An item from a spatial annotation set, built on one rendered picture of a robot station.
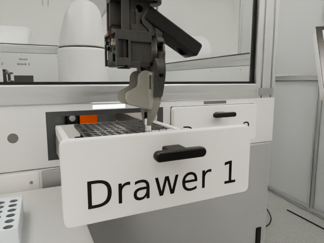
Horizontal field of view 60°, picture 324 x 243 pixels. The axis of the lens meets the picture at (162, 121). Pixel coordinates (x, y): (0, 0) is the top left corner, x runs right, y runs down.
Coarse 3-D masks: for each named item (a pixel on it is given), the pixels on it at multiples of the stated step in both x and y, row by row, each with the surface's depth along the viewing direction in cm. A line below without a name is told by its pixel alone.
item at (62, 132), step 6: (138, 120) 76; (60, 126) 65; (66, 126) 67; (72, 126) 68; (168, 126) 66; (174, 126) 65; (60, 132) 58; (66, 132) 67; (72, 132) 68; (78, 132) 68; (60, 138) 55; (66, 138) 52
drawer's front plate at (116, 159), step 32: (224, 128) 43; (64, 160) 33; (96, 160) 35; (128, 160) 37; (192, 160) 41; (224, 160) 44; (64, 192) 34; (96, 192) 36; (128, 192) 38; (192, 192) 42; (224, 192) 44
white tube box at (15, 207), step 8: (0, 200) 48; (8, 200) 48; (16, 200) 49; (0, 208) 47; (8, 208) 45; (16, 208) 45; (0, 216) 43; (8, 216) 44; (16, 216) 43; (0, 224) 40; (8, 224) 40; (16, 224) 40; (0, 232) 38; (8, 232) 38; (16, 232) 39; (0, 240) 38; (8, 240) 39; (16, 240) 39
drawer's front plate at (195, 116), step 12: (180, 108) 76; (192, 108) 77; (204, 108) 79; (216, 108) 81; (228, 108) 82; (240, 108) 84; (252, 108) 86; (180, 120) 76; (192, 120) 78; (204, 120) 79; (216, 120) 81; (228, 120) 83; (240, 120) 85; (252, 120) 87; (252, 132) 88
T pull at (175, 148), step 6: (162, 150) 36; (168, 150) 36; (174, 150) 36; (180, 150) 36; (186, 150) 36; (192, 150) 37; (198, 150) 37; (204, 150) 37; (156, 156) 35; (162, 156) 35; (168, 156) 35; (174, 156) 36; (180, 156) 36; (186, 156) 36; (192, 156) 37; (198, 156) 37
